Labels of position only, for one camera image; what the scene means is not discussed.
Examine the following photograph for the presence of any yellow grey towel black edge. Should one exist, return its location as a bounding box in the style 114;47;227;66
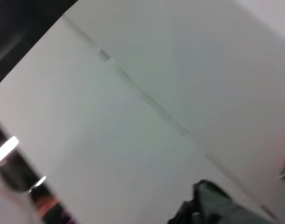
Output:
168;179;274;224

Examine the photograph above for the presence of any white ceiling light strip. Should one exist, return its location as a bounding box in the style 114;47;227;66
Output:
27;175;48;194
0;136;20;164

